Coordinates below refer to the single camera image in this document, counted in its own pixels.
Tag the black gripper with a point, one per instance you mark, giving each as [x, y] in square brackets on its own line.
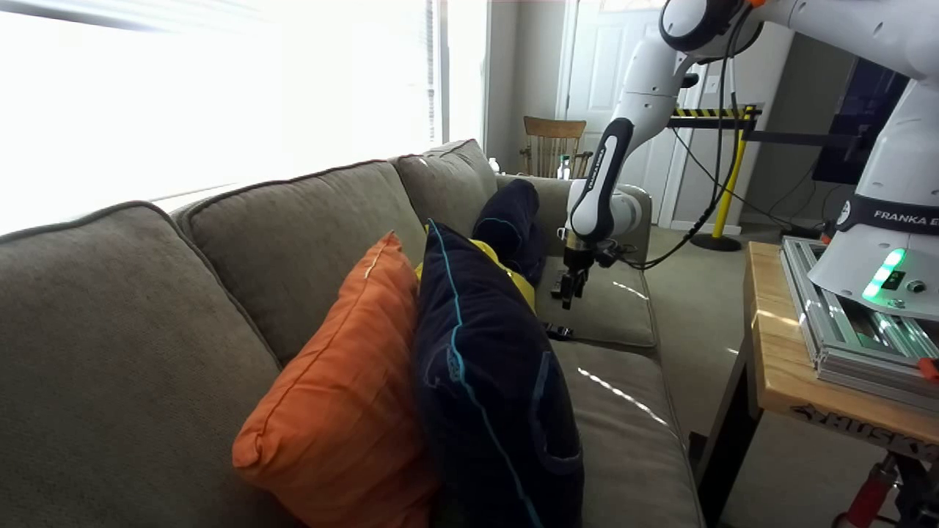
[582, 259]

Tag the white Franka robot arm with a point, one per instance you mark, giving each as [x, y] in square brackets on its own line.
[641, 89]

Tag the small dark blue pillow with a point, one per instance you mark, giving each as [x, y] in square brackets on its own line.
[510, 221]

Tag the wooden chair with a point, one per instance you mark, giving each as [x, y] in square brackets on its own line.
[556, 136]

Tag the wooden table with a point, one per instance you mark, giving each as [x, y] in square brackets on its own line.
[782, 361]

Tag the white door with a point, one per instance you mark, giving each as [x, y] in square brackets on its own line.
[597, 59]

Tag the orange pillow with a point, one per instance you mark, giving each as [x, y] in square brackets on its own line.
[342, 391]

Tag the grey-brown fabric sofa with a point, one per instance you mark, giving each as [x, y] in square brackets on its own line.
[295, 225]

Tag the dark screen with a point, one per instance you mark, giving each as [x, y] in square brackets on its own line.
[861, 128]

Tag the red clamp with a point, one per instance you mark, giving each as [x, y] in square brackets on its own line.
[868, 501]

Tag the yellow black barrier post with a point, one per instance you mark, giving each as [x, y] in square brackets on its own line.
[728, 185]

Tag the aluminium rail base frame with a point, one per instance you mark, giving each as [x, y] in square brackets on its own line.
[861, 341]

